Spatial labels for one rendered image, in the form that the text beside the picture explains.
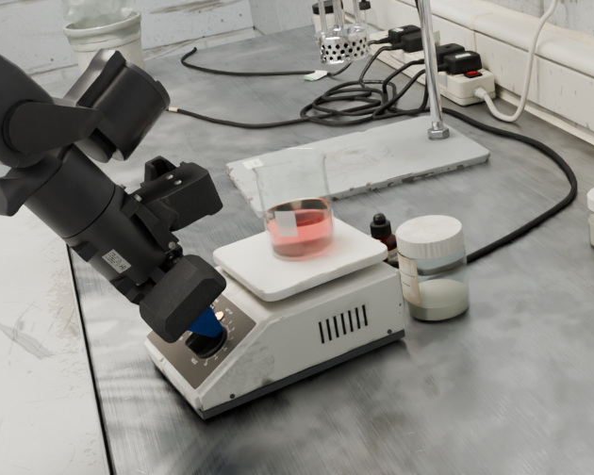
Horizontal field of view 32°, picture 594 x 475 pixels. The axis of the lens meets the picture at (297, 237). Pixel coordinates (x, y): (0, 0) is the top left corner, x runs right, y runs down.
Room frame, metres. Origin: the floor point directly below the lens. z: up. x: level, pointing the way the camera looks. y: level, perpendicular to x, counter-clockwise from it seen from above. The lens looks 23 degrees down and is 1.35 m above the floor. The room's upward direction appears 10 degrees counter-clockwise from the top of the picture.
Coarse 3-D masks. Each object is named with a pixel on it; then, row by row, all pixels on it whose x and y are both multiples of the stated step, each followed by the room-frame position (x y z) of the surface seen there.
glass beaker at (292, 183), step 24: (264, 168) 0.85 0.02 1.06; (288, 168) 0.86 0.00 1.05; (312, 168) 0.80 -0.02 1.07; (264, 192) 0.81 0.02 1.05; (288, 192) 0.80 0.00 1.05; (312, 192) 0.80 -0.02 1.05; (264, 216) 0.82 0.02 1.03; (288, 216) 0.80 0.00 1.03; (312, 216) 0.80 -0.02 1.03; (288, 240) 0.80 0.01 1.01; (312, 240) 0.80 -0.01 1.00; (336, 240) 0.82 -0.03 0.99
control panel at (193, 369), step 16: (224, 304) 0.79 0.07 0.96; (224, 320) 0.77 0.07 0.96; (240, 320) 0.76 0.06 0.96; (240, 336) 0.74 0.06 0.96; (176, 352) 0.78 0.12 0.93; (192, 352) 0.76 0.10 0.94; (224, 352) 0.74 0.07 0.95; (176, 368) 0.76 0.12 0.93; (192, 368) 0.75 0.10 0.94; (208, 368) 0.73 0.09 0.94; (192, 384) 0.73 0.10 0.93
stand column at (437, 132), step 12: (420, 0) 1.28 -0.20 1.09; (420, 12) 1.28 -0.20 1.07; (432, 24) 1.28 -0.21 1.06; (432, 36) 1.28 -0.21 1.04; (432, 48) 1.28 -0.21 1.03; (432, 60) 1.27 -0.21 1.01; (432, 72) 1.27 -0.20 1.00; (432, 84) 1.27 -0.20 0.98; (432, 96) 1.28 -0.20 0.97; (432, 108) 1.28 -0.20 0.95; (432, 120) 1.28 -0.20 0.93; (432, 132) 1.27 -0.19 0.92; (444, 132) 1.27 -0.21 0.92
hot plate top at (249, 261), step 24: (240, 240) 0.87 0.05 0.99; (264, 240) 0.86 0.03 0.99; (360, 240) 0.82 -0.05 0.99; (240, 264) 0.82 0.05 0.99; (264, 264) 0.81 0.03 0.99; (288, 264) 0.80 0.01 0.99; (312, 264) 0.79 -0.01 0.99; (336, 264) 0.78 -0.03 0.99; (360, 264) 0.78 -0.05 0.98; (264, 288) 0.76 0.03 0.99; (288, 288) 0.76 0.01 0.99
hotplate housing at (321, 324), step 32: (320, 288) 0.78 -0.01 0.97; (352, 288) 0.78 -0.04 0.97; (384, 288) 0.78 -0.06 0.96; (256, 320) 0.75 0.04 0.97; (288, 320) 0.75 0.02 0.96; (320, 320) 0.76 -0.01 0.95; (352, 320) 0.77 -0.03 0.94; (384, 320) 0.78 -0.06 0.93; (160, 352) 0.80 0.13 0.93; (256, 352) 0.74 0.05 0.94; (288, 352) 0.75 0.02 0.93; (320, 352) 0.76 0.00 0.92; (352, 352) 0.77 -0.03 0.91; (224, 384) 0.72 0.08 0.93; (256, 384) 0.73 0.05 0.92; (288, 384) 0.75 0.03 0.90
